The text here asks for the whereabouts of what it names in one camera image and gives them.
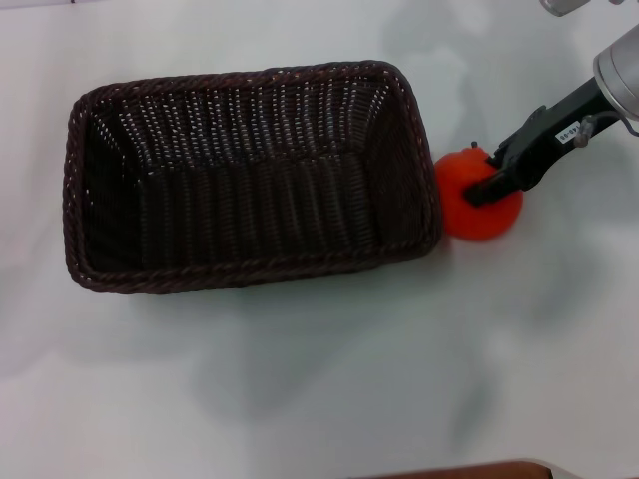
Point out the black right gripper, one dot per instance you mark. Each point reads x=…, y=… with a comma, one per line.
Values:
x=549, y=140

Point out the red tomato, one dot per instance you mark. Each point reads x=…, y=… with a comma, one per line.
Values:
x=459, y=209

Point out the dark brown woven basket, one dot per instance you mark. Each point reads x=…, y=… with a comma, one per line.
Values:
x=249, y=199

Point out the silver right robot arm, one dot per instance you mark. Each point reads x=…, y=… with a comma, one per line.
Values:
x=621, y=65

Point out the brown wooden edge strip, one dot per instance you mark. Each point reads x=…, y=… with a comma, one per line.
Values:
x=464, y=471

